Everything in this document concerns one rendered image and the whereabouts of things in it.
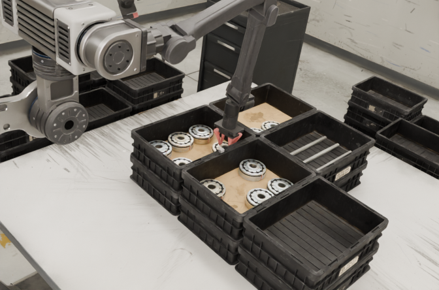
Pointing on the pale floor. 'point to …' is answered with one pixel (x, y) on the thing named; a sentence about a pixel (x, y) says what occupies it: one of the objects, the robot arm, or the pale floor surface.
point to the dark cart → (276, 36)
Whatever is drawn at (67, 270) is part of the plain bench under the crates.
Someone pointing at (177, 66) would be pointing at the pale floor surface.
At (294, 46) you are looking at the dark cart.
